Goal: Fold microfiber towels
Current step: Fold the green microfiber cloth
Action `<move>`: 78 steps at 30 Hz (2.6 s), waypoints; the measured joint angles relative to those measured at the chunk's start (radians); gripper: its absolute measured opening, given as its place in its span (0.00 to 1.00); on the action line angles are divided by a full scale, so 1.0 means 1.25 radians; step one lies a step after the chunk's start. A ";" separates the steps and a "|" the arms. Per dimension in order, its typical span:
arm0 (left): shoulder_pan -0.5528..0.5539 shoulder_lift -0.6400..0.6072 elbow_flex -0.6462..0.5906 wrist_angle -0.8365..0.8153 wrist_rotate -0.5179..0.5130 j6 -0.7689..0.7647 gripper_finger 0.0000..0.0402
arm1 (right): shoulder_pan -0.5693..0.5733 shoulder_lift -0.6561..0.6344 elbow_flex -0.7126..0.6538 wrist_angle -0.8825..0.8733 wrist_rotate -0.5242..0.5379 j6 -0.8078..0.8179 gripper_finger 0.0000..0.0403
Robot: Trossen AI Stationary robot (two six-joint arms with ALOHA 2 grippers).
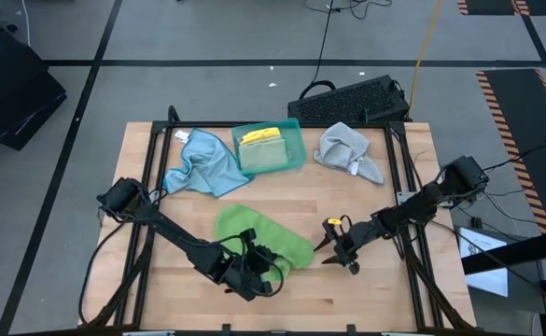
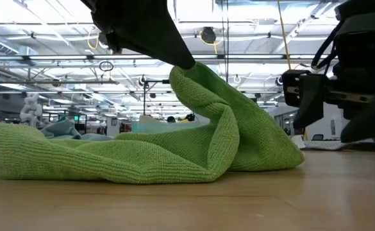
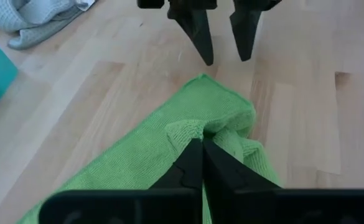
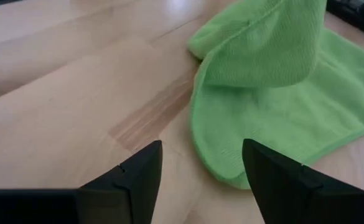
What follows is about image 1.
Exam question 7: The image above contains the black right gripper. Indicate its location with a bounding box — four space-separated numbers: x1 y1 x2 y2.
313 217 382 276

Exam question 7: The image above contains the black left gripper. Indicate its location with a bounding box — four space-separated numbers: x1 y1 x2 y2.
218 228 286 302

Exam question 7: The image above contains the bright green microfiber towel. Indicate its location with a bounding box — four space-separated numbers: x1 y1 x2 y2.
214 203 315 284

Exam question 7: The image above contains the teal plastic bin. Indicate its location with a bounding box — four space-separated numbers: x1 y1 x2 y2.
231 117 308 176

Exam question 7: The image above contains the pale green microfiber towel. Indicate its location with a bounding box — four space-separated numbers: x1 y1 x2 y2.
237 137 290 172

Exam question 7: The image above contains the yellow microfiber towel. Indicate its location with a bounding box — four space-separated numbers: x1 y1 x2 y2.
239 126 283 146

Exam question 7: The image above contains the light grey microfiber towel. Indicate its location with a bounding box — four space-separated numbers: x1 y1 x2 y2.
313 121 385 186

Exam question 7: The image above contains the light blue microfiber towel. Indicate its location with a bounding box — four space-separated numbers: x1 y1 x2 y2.
162 127 255 199

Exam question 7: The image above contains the black perforated computer case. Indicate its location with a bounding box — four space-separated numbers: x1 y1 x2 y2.
287 74 412 124

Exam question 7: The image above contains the white monitor screen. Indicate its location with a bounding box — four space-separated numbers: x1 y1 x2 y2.
458 226 510 299

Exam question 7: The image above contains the black support beam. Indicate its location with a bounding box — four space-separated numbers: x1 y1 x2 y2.
461 228 546 276

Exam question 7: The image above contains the black orange-striped floor mat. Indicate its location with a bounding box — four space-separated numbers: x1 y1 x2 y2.
475 68 546 234
456 0 546 17

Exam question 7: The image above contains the black equipment case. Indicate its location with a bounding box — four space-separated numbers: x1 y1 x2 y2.
0 25 68 151

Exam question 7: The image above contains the black left camera cable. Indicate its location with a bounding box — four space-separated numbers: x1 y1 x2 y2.
216 232 287 299

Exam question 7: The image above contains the black metal table frame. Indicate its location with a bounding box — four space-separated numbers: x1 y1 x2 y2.
78 105 478 336

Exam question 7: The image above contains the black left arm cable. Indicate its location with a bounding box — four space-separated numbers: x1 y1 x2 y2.
78 222 129 326

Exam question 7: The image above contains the black hanging cable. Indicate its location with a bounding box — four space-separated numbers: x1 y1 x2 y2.
299 0 348 100

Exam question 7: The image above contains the yellow hanging cable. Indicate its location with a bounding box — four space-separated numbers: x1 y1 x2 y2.
407 0 445 116

